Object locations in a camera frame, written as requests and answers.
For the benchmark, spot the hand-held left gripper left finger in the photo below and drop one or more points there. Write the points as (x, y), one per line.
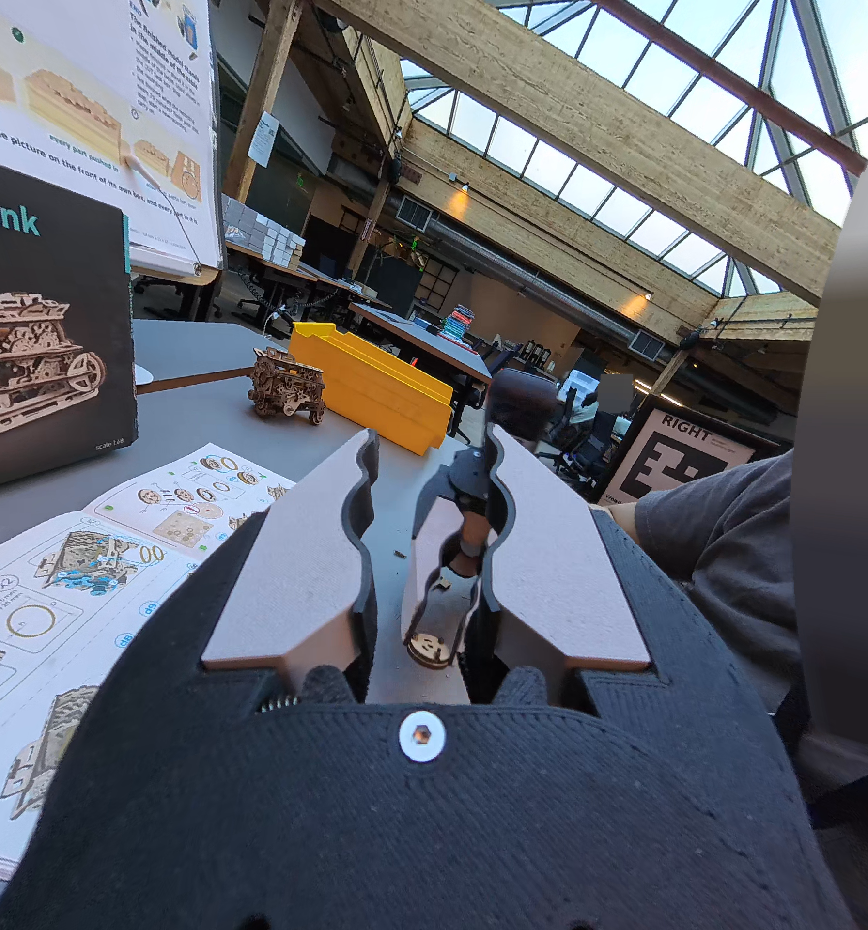
(296, 574)

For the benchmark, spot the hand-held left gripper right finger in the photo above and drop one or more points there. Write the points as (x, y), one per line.
(561, 581)

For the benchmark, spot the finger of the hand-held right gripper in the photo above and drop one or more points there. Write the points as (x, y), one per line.
(423, 559)

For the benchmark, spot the wooden gear part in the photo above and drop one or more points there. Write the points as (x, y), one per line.
(430, 649)

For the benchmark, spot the grey desk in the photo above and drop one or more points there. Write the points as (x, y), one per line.
(209, 429)

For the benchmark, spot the yellow plastic bin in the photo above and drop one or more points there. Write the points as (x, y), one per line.
(376, 392)

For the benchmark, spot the long brown-topped table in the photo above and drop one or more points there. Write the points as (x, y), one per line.
(419, 343)

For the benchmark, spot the stack of colourful trays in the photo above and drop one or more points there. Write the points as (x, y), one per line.
(459, 321)

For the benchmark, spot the person's grey shirt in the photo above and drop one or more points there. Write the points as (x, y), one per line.
(717, 537)

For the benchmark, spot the framed marker tag sign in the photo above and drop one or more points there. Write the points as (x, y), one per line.
(688, 459)

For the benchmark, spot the wooden mechanical model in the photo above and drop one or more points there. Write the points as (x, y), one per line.
(285, 389)

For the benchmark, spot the open instruction booklet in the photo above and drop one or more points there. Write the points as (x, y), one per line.
(56, 603)

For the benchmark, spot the table under white boxes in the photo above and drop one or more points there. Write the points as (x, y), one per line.
(281, 280)

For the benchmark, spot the stack of white boxes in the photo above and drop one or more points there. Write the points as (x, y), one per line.
(259, 232)

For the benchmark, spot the black model kit box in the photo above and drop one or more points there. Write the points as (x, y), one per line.
(41, 290)

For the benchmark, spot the red ceiling pipe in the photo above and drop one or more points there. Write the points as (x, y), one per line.
(732, 86)

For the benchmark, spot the white instruction poster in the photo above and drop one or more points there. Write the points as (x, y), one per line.
(78, 72)

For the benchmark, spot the paper note on post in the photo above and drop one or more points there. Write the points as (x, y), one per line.
(263, 138)

